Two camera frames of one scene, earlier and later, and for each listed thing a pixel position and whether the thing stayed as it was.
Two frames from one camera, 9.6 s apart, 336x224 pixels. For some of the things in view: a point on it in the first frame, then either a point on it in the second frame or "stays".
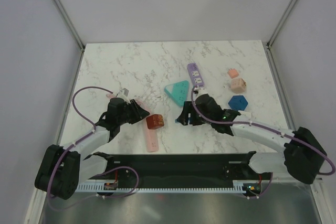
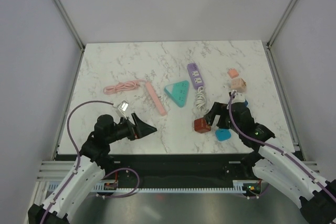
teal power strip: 178,92 stays
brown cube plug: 155,121 → 201,126
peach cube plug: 238,85 stays
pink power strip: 152,135 → 156,99
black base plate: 179,168 stays
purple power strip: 195,77 stays
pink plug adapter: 232,73 stays
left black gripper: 138,113 → 140,130
